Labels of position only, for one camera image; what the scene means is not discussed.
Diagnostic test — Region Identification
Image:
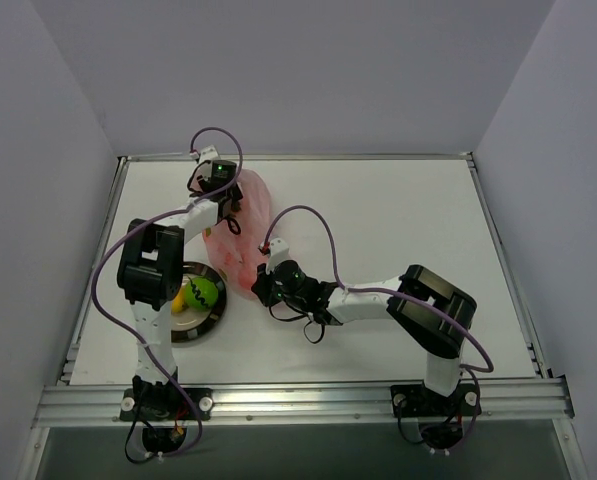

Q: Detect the yellow orange fake mango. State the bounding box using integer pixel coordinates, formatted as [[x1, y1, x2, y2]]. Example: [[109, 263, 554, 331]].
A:
[[171, 290, 188, 315]]

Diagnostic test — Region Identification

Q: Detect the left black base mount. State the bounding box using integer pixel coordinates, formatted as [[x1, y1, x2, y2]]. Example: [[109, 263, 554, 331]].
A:
[[118, 384, 214, 462]]

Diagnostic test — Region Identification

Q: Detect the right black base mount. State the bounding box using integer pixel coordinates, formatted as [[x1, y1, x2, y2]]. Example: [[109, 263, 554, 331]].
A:
[[390, 383, 482, 456]]

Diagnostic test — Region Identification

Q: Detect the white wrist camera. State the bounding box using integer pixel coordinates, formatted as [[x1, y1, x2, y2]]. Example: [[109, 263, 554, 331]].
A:
[[259, 237, 290, 274], [190, 145, 220, 164]]

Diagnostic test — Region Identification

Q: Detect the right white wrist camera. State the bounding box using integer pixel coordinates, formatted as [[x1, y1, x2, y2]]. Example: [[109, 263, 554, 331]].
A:
[[259, 237, 290, 274]]

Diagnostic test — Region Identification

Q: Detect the aluminium front rail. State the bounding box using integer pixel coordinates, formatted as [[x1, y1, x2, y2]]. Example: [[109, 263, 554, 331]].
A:
[[32, 378, 574, 428]]

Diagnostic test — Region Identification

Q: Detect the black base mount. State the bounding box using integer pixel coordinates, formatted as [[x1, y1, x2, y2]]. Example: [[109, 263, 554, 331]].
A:
[[118, 384, 214, 462], [390, 383, 482, 456]]

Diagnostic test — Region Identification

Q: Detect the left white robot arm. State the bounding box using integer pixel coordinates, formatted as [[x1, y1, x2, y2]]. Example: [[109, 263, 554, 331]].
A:
[[117, 159, 243, 419]]

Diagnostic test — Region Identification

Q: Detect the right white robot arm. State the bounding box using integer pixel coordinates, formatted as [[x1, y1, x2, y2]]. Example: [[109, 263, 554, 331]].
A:
[[251, 260, 477, 413]]

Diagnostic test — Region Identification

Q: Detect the green fake fruit ball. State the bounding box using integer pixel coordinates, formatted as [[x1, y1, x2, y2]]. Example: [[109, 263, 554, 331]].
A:
[[183, 277, 219, 311]]

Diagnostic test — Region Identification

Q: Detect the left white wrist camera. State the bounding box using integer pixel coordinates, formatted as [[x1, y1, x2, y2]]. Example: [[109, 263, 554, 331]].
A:
[[190, 145, 220, 164]]

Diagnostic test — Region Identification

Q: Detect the black rimmed round plate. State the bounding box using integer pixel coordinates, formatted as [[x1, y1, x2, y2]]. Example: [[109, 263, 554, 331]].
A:
[[171, 261, 227, 345]]

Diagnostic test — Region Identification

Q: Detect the pink plastic bag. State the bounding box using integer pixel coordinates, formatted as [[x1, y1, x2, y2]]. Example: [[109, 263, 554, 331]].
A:
[[203, 169, 272, 300]]

